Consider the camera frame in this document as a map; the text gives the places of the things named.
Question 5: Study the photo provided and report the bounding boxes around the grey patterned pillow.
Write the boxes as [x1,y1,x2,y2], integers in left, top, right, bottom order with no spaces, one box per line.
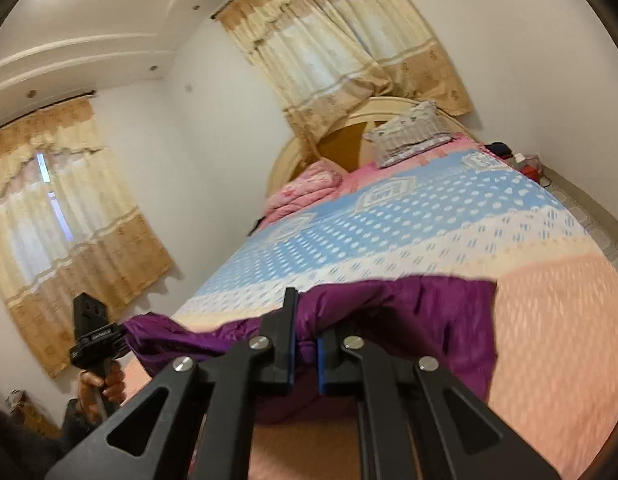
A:
[363,101,454,168]

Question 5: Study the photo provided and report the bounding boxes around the person's left hand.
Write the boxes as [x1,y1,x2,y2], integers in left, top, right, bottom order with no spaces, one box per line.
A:
[78,361,126,424]

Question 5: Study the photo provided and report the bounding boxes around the pink folded blanket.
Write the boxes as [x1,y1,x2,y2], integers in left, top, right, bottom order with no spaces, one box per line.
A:
[259,159,347,229]

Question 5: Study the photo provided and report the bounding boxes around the purple puffer jacket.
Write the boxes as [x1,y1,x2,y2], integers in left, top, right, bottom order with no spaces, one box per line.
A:
[124,275,496,425]

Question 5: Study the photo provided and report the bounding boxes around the beige side window curtain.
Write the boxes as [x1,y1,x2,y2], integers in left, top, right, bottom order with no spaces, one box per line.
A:
[0,98,173,378]

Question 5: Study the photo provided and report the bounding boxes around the dotted blue pink bedspread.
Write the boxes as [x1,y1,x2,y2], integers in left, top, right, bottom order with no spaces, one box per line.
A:
[175,140,618,479]

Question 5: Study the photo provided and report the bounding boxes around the beige curtain behind bed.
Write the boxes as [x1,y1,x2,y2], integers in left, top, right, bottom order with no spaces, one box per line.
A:
[216,0,474,151]

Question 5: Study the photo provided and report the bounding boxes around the beige wooden headboard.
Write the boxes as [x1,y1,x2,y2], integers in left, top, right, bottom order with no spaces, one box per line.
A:
[266,96,479,197]

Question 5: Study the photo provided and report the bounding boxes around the bedside clutter items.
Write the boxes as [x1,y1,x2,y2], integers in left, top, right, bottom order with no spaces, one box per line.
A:
[484,142,552,188]

